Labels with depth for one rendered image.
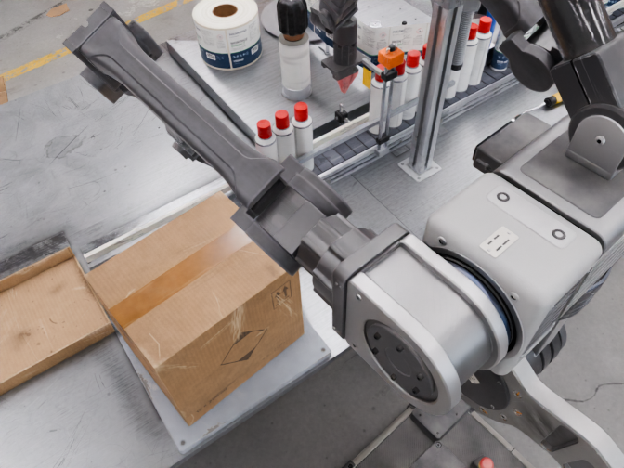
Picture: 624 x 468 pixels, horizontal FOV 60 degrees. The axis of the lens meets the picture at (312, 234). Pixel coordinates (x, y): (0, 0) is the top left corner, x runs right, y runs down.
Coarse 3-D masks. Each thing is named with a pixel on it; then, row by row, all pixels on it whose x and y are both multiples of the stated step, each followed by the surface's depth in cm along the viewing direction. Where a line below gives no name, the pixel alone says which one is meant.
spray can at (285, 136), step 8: (280, 112) 128; (288, 112) 128; (280, 120) 127; (288, 120) 128; (272, 128) 131; (280, 128) 129; (288, 128) 130; (280, 136) 130; (288, 136) 130; (280, 144) 132; (288, 144) 132; (280, 152) 134; (288, 152) 134; (280, 160) 136
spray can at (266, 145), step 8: (264, 120) 126; (264, 128) 125; (256, 136) 129; (264, 136) 127; (272, 136) 128; (256, 144) 129; (264, 144) 128; (272, 144) 128; (264, 152) 129; (272, 152) 130
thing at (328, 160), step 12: (492, 72) 168; (504, 72) 168; (480, 84) 165; (456, 96) 162; (468, 96) 163; (444, 108) 159; (396, 132) 153; (348, 144) 150; (360, 144) 150; (372, 144) 150; (324, 156) 148; (336, 156) 148; (348, 156) 147; (324, 168) 145; (240, 204) 138
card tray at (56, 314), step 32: (64, 256) 133; (0, 288) 128; (32, 288) 130; (64, 288) 129; (0, 320) 124; (32, 320) 124; (64, 320) 124; (96, 320) 124; (0, 352) 119; (32, 352) 119; (64, 352) 117; (0, 384) 111
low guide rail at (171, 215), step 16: (368, 112) 153; (336, 128) 149; (352, 128) 152; (320, 144) 148; (208, 192) 136; (224, 192) 138; (176, 208) 133; (160, 224) 132; (112, 240) 127; (128, 240) 129; (96, 256) 126
